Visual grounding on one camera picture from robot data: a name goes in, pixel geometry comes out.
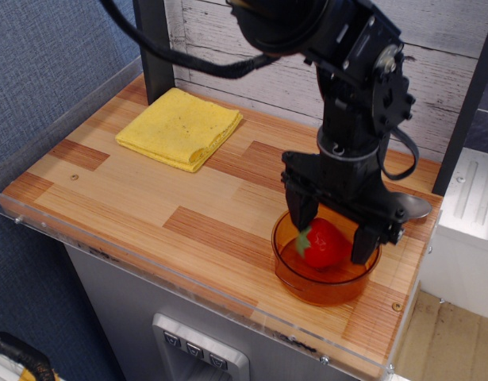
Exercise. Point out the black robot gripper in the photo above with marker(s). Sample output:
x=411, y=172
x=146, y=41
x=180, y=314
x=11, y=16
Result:
x=349, y=183

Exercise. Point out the red toy strawberry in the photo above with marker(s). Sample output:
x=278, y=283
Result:
x=321, y=244

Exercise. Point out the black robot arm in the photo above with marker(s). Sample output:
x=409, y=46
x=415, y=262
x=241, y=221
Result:
x=357, y=52

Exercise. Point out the yellow folded cloth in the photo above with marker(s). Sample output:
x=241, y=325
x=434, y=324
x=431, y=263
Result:
x=180, y=130

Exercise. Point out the orange transparent plastic pot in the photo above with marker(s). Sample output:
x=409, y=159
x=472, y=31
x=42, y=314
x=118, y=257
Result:
x=328, y=286

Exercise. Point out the white toy sink unit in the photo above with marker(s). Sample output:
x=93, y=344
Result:
x=455, y=267

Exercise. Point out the silver dispenser button panel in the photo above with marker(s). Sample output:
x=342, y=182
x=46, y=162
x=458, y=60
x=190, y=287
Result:
x=189, y=354

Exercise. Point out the grey toy fridge cabinet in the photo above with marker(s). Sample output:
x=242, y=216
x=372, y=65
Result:
x=126, y=302

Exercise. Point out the yellow object bottom left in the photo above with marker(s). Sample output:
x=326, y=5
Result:
x=38, y=375

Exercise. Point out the blue handled metal spoon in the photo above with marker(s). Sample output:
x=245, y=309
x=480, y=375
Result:
x=410, y=206

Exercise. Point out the dark right frame post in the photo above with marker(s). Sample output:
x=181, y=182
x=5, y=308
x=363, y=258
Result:
x=463, y=124

